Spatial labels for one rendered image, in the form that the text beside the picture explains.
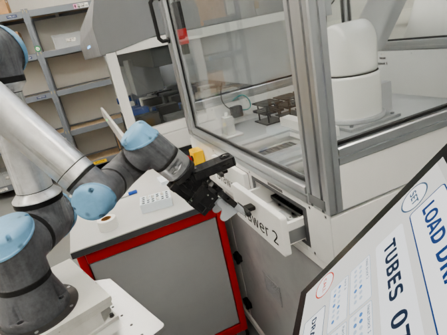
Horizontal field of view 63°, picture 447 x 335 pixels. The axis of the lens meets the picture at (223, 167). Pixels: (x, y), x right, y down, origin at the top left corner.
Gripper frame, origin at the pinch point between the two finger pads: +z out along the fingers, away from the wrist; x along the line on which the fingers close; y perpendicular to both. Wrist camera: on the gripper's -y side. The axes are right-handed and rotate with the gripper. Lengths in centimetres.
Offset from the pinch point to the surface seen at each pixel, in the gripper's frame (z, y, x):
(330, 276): -12.8, -0.8, 47.7
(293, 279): 31.7, 6.9, -0.3
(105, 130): 37, 38, -447
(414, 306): -23, -3, 65
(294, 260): 24.6, 1.9, 2.4
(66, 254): 32, 114, -197
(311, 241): 12.7, -4.7, 15.2
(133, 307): -6.4, 36.5, 0.7
